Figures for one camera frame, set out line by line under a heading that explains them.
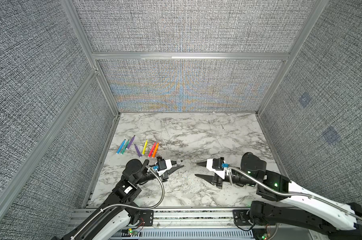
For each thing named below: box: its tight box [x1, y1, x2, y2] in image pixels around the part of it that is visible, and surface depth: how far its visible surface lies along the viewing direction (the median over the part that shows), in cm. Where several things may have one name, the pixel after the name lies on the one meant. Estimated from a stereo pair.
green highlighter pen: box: [120, 139, 130, 155], surface depth 102 cm
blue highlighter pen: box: [116, 139, 126, 154], surface depth 102 cm
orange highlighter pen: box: [152, 142, 160, 158], surface depth 99 cm
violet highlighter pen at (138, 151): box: [134, 143, 142, 158], surface depth 99 cm
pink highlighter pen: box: [147, 142, 156, 158], surface depth 100 cm
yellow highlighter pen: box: [142, 139, 149, 156], surface depth 102 cm
